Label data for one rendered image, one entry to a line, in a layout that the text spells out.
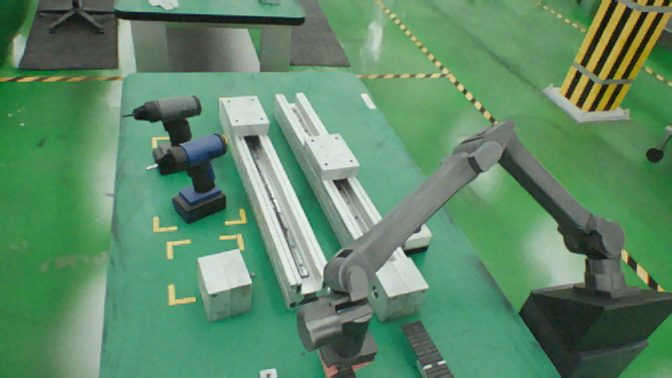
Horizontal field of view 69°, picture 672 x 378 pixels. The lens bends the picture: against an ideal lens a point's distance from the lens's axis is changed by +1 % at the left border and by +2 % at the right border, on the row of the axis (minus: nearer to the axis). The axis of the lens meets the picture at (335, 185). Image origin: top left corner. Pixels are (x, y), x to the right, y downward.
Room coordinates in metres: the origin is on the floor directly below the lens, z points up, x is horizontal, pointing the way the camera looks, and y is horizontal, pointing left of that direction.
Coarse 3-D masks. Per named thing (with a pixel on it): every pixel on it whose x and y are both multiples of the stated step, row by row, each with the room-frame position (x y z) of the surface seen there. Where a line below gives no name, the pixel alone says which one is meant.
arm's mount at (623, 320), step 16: (544, 304) 0.79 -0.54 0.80; (560, 304) 0.76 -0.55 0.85; (576, 304) 0.73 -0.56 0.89; (592, 304) 0.71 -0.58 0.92; (608, 304) 0.70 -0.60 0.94; (624, 304) 0.70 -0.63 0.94; (640, 304) 0.71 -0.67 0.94; (656, 304) 0.73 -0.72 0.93; (560, 320) 0.74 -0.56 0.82; (576, 320) 0.71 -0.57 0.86; (592, 320) 0.69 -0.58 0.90; (608, 320) 0.69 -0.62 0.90; (624, 320) 0.71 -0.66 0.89; (640, 320) 0.73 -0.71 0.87; (656, 320) 0.75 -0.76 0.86; (560, 336) 0.72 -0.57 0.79; (576, 336) 0.69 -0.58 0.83; (592, 336) 0.69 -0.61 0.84; (608, 336) 0.71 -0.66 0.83; (624, 336) 0.73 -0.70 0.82; (640, 336) 0.75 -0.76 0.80
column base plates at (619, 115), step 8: (552, 88) 3.79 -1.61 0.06; (552, 96) 3.71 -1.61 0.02; (560, 96) 3.69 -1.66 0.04; (560, 104) 3.60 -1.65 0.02; (568, 104) 3.57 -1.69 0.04; (568, 112) 3.50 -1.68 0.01; (576, 112) 3.46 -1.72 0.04; (584, 112) 3.41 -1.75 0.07; (592, 112) 3.50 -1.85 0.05; (600, 112) 3.53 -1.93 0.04; (608, 112) 3.55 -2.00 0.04; (616, 112) 3.57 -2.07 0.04; (624, 112) 3.58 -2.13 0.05; (576, 120) 3.40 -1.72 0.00; (584, 120) 3.39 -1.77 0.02; (592, 120) 3.42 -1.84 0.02; (600, 120) 3.44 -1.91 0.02; (608, 120) 3.47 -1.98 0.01; (616, 120) 3.50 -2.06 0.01; (624, 120) 3.53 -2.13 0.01
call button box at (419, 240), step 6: (420, 228) 0.94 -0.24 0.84; (426, 228) 0.94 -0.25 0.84; (414, 234) 0.91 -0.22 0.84; (420, 234) 0.92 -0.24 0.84; (426, 234) 0.92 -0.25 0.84; (408, 240) 0.89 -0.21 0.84; (414, 240) 0.90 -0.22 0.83; (420, 240) 0.91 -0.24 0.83; (426, 240) 0.92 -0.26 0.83; (402, 246) 0.89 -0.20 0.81; (408, 246) 0.89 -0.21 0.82; (414, 246) 0.90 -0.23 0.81; (420, 246) 0.91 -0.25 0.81; (426, 246) 0.92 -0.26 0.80; (408, 252) 0.89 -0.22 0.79; (414, 252) 0.90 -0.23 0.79
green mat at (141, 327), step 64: (128, 128) 1.24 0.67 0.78; (192, 128) 1.30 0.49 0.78; (384, 128) 1.51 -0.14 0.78; (128, 192) 0.95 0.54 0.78; (384, 192) 1.14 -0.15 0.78; (128, 256) 0.73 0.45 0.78; (192, 256) 0.77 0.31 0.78; (256, 256) 0.80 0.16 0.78; (448, 256) 0.92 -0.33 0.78; (128, 320) 0.57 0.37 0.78; (192, 320) 0.60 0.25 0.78; (256, 320) 0.62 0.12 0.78; (448, 320) 0.71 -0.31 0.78; (512, 320) 0.74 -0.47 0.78
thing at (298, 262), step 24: (240, 144) 1.14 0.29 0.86; (264, 144) 1.16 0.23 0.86; (240, 168) 1.10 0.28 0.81; (264, 168) 1.09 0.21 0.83; (264, 192) 0.95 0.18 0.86; (288, 192) 0.96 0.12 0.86; (264, 216) 0.86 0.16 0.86; (288, 216) 0.91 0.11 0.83; (264, 240) 0.85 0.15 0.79; (288, 240) 0.82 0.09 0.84; (312, 240) 0.80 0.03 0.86; (288, 264) 0.72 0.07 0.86; (312, 264) 0.75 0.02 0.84; (288, 288) 0.67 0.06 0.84; (312, 288) 0.70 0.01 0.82
